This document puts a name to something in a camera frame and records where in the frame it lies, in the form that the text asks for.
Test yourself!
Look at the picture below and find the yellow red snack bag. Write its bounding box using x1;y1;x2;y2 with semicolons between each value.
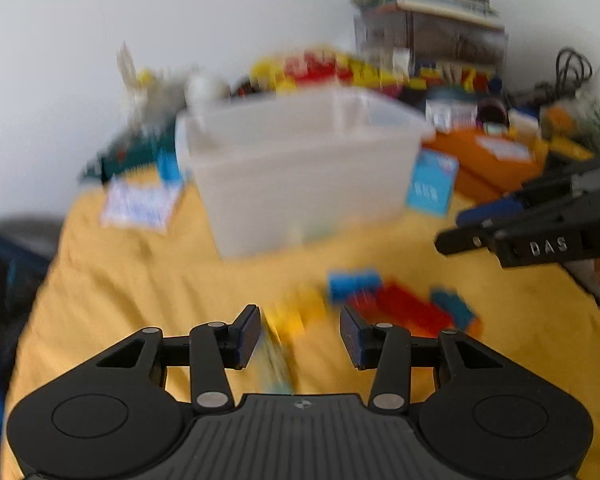
249;49;412;97

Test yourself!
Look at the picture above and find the stack of clear boxes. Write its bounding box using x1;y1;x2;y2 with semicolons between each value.
351;0;509;82

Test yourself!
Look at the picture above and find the white wipes packet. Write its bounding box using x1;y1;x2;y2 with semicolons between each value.
100;179;184;234

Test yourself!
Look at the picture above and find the green patterned plastic bag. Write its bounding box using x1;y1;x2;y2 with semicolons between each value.
539;89;600;162

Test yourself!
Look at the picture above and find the white round object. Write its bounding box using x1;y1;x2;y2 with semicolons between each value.
185;72;232;107

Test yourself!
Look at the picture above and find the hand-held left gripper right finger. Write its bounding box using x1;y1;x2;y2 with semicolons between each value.
340;304;504;414

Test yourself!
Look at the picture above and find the blue studded building block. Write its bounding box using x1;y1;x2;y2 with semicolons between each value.
327;268;384;304

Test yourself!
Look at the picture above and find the blue cylinder orange tip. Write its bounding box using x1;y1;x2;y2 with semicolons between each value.
429;287;484;339

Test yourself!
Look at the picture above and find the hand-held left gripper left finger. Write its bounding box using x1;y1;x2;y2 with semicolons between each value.
98;304;263;415

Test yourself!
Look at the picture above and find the red building block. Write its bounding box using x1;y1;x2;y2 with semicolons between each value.
346;282;457;337

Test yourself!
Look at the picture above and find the black cable bundle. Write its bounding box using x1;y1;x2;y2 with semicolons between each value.
509;47;594;104

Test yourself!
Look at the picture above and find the white plastic bag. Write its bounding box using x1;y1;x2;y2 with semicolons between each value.
114;41;191;128

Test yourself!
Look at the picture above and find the yellow building block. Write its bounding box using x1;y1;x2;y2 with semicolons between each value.
264;284;329;342

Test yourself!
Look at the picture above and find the blue card packet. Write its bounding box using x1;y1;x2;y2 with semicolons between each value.
404;149;460;219

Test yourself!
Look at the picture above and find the white plastic bin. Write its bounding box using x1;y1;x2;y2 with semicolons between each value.
175;87;431;261

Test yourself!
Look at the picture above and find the orange box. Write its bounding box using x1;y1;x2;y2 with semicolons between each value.
424;127;547;202

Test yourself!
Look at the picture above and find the dark green packet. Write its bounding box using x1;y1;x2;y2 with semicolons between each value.
77;129;181;187

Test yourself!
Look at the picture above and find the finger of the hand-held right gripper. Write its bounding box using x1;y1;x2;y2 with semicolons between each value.
455;171;575;228
434;222;589;269

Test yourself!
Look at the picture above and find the yellow cloth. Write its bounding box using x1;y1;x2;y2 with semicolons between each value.
0;180;600;480

